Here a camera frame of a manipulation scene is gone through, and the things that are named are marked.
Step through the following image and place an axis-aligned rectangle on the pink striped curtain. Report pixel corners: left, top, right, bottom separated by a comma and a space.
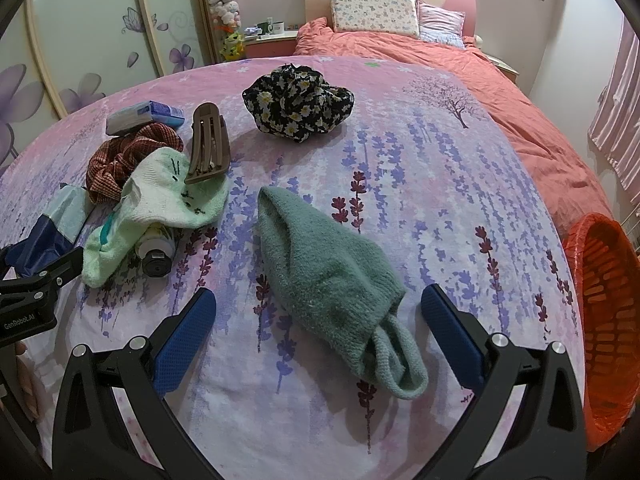
587, 15, 640, 191

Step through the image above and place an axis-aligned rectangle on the hanging column of plush toys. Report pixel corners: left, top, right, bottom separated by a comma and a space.
206, 0, 247, 63

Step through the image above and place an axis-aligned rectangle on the orange plastic basket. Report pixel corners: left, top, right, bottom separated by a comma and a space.
561, 212, 640, 453

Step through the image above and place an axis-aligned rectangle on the white bottle with black cap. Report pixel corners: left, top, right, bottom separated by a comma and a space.
136, 224, 176, 278

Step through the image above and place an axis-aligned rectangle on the light green sock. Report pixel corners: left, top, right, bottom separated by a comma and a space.
81, 147, 231, 289

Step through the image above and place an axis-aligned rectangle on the blue tissue pack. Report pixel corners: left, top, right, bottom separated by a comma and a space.
105, 101, 184, 137

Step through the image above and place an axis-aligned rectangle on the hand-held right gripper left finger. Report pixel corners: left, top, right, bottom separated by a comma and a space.
51, 287, 236, 480

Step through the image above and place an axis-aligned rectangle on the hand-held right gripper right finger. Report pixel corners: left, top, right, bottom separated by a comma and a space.
420, 283, 588, 480

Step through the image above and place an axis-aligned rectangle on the floral sliding door wardrobe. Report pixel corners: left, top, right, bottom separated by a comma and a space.
0, 0, 213, 161

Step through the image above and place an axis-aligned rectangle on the pink and white nightstand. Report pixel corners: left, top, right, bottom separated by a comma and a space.
242, 30, 301, 59

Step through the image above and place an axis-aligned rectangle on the blue and teal plastic bag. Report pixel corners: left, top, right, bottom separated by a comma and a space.
7, 184, 94, 278

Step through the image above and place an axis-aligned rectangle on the red plaid scrunchie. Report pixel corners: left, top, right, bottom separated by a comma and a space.
86, 122, 185, 206

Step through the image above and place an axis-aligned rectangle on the lavender print bedsheet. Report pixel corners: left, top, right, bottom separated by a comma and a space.
0, 55, 586, 480

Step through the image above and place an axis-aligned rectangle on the floral print pillow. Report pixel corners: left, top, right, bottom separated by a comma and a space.
330, 0, 421, 38

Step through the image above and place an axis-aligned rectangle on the brown hair claw clip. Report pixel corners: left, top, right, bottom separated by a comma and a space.
184, 102, 232, 185

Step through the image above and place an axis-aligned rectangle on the dark green knit sock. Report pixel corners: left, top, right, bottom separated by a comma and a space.
256, 185, 430, 401

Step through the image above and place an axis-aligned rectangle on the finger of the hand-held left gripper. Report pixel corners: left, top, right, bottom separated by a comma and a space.
0, 246, 84, 295

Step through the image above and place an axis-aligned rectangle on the striped pink pillow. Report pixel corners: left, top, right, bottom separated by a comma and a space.
416, 0, 468, 50

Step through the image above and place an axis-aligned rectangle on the orange-red duvet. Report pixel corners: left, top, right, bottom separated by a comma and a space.
292, 16, 616, 241

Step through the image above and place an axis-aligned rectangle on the cream bedside table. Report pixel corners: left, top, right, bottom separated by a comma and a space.
484, 54, 521, 83

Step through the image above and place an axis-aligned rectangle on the black daisy print cloth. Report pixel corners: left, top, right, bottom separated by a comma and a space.
242, 62, 355, 145

